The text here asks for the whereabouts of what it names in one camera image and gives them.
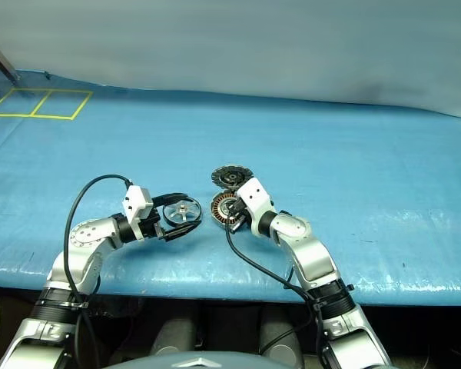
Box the yellow tape double rectangle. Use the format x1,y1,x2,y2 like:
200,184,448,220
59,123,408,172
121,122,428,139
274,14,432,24
0,88,95,121

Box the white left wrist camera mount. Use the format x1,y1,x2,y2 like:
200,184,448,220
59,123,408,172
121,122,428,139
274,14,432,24
122,185,155,241

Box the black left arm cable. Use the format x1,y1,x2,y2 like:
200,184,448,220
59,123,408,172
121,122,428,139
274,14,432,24
63,175,101,369

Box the round motor housing copper windings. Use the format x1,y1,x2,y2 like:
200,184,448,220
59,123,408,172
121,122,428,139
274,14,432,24
209,191,247,231

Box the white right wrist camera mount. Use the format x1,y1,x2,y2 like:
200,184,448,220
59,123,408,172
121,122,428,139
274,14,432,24
236,178,274,236

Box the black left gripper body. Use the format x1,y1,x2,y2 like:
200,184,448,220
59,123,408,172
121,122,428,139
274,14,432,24
139,209,167,241

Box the round motor housing lid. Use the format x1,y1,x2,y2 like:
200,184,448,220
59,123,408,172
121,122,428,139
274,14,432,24
211,165,254,192

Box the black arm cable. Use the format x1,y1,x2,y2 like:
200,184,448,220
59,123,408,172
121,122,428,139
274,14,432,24
63,175,101,369
225,228,331,369

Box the blue-grey robot chest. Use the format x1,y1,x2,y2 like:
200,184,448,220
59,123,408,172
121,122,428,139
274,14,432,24
111,350,401,369

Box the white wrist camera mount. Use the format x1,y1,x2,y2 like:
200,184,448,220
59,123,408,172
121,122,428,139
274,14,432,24
236,178,274,236
122,185,155,241

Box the silver spoked rotor black rim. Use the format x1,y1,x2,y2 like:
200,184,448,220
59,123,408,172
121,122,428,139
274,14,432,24
161,194,204,232

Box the blue table cover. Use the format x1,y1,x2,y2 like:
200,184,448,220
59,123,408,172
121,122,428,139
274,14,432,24
0,68,461,307

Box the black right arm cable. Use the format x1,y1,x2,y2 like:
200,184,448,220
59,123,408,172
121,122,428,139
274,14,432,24
225,228,331,369

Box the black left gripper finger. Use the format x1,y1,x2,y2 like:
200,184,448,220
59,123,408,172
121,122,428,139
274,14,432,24
152,192,190,207
163,221,200,242

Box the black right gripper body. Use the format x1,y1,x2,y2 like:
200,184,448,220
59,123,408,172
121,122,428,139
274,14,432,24
228,198,251,232

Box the grey metal pole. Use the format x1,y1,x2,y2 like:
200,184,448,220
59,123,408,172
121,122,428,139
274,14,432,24
0,32,22,82

